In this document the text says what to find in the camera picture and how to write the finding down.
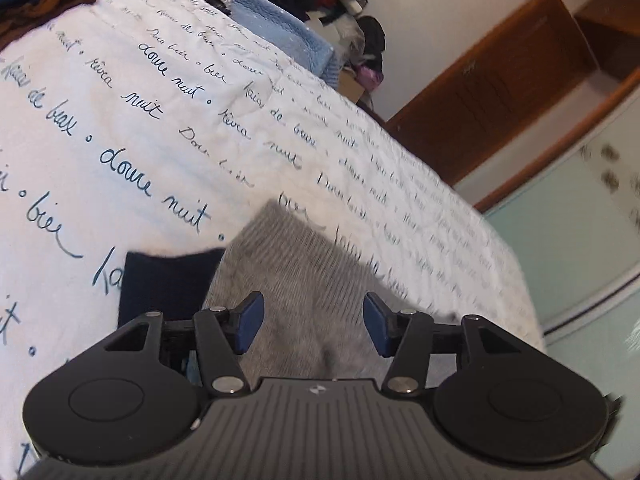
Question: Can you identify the navy blue garment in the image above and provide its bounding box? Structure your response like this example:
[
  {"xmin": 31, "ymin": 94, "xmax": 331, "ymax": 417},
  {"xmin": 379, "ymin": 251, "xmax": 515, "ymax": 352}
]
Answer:
[{"xmin": 117, "ymin": 248, "xmax": 224, "ymax": 327}]

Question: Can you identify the grey knit sweater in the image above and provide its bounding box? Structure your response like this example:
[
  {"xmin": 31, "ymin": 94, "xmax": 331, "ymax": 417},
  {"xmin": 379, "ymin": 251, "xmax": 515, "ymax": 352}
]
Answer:
[{"xmin": 203, "ymin": 199, "xmax": 464, "ymax": 380}]

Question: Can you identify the pile of clothes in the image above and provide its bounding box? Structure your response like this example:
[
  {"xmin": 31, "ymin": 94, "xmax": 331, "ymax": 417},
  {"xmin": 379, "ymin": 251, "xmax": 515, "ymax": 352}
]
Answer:
[{"xmin": 268, "ymin": 0, "xmax": 386, "ymax": 92}]

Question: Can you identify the frosted glass wardrobe door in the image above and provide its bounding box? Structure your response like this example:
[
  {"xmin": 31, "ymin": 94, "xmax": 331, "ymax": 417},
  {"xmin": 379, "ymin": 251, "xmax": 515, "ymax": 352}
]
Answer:
[{"xmin": 487, "ymin": 94, "xmax": 639, "ymax": 479}]

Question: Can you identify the white quilt with script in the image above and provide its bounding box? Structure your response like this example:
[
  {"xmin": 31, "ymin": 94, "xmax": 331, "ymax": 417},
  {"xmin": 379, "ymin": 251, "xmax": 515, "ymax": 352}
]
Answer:
[{"xmin": 1, "ymin": 0, "xmax": 542, "ymax": 479}]

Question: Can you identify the cardboard box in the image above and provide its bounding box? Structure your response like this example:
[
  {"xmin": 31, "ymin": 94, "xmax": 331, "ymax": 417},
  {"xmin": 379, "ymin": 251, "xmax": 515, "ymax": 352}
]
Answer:
[{"xmin": 337, "ymin": 68, "xmax": 367, "ymax": 104}]

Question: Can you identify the brown wooden door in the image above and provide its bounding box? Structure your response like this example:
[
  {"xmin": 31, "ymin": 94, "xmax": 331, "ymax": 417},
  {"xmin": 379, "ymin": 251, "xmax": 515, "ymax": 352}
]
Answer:
[{"xmin": 386, "ymin": 0, "xmax": 597, "ymax": 185}]

